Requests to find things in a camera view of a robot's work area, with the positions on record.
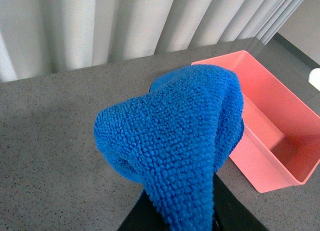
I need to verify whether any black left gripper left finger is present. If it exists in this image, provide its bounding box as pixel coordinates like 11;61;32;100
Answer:
117;190;169;231

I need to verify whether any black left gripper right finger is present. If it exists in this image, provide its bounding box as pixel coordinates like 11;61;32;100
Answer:
212;174;267;231

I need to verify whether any blue microfiber cloth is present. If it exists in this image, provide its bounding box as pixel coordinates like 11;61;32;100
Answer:
93;64;244;231

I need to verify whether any pink plastic bin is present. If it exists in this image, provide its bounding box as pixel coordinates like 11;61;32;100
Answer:
202;50;320;193

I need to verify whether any white object at edge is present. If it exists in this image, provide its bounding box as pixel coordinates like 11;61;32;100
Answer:
308;68;320;91

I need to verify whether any white pleated curtain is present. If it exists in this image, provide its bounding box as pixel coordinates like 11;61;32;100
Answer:
0;0;304;83

